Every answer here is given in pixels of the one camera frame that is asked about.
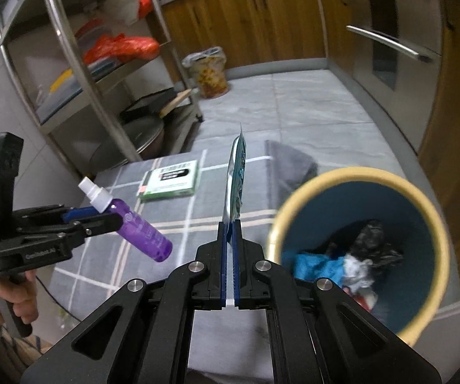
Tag silver teal packet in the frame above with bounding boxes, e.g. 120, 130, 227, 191
221, 122, 249, 225

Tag blue bin with cream rim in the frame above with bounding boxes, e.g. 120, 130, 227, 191
266, 167, 451, 347

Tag stainless steel oven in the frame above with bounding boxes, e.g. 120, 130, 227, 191
339, 0, 445, 155

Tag green and white box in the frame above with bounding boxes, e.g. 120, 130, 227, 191
137, 160, 199, 202

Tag red plastic bag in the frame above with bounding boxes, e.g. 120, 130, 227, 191
83, 33, 161, 65

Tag purple spray bottle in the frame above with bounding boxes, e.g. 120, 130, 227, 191
79, 177, 173, 264

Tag black plastic bag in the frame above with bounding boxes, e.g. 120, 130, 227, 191
326, 219, 405, 278

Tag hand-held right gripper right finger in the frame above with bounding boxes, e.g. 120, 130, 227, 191
233, 220, 441, 384

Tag black tray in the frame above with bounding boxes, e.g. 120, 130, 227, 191
119, 87, 183, 123

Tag dark metal pot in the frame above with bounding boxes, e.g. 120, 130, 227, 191
89, 118, 167, 169

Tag blue cloth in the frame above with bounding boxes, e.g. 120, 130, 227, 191
293, 251, 348, 285

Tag grey checked mat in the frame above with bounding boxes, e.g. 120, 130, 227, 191
42, 144, 322, 384

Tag metal shelf rack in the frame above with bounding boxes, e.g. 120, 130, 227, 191
0, 0, 205, 165

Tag wooden cutting board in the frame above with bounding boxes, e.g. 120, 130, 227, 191
158, 88, 194, 119

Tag wooden kitchen cabinets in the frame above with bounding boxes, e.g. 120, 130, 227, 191
160, 0, 460, 301

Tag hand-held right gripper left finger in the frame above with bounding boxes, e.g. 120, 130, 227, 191
20, 221, 228, 384

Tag person's left forearm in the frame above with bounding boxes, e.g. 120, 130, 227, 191
0, 316, 52, 373

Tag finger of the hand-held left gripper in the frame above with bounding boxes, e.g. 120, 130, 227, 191
56, 212, 122, 249
60, 206, 99, 225

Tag red and white packet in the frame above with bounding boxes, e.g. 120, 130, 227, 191
344, 284, 379, 311

